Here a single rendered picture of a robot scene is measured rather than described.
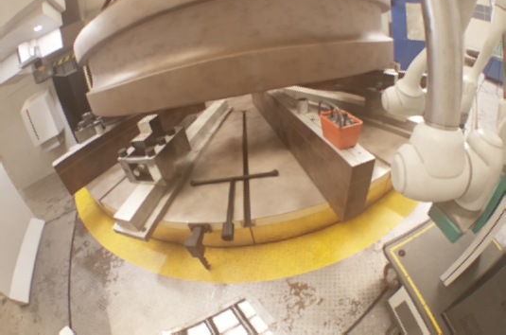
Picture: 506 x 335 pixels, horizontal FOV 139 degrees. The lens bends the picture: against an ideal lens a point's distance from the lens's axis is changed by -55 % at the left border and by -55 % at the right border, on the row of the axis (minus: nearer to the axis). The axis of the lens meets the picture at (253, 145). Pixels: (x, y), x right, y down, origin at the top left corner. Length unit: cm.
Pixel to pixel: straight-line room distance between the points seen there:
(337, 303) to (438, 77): 114
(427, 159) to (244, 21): 128
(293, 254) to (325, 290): 33
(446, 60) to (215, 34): 128
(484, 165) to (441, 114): 21
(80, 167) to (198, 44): 169
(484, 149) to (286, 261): 118
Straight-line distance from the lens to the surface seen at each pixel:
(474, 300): 93
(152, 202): 143
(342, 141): 97
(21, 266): 277
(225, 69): 132
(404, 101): 78
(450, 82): 54
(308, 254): 140
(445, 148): 54
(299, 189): 133
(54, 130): 412
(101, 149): 240
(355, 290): 132
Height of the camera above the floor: 121
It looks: 29 degrees down
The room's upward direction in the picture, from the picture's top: 10 degrees counter-clockwise
